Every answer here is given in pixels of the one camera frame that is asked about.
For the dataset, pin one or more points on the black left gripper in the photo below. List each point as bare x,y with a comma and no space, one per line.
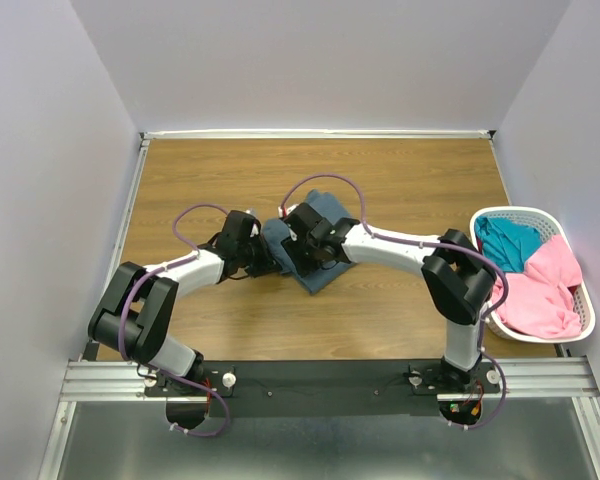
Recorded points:
267,264

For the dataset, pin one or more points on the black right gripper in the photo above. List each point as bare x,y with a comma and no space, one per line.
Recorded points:
302,266

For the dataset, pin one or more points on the grey-blue t-shirt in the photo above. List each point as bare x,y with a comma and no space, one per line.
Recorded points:
275,231

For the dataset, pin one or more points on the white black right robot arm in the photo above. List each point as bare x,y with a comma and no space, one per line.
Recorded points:
458,280

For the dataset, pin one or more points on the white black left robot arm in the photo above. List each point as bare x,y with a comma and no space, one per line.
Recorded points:
135,310

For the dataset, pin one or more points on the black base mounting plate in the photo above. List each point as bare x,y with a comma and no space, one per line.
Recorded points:
329,388

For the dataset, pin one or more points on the teal t-shirt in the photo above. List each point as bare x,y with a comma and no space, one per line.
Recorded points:
509,245

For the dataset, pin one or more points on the pink t-shirt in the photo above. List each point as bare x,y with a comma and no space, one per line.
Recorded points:
540,300

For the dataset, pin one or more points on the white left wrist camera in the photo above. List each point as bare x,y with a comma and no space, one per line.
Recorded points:
256,226

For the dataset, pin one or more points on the aluminium front rail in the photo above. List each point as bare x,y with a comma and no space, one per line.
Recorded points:
559,377

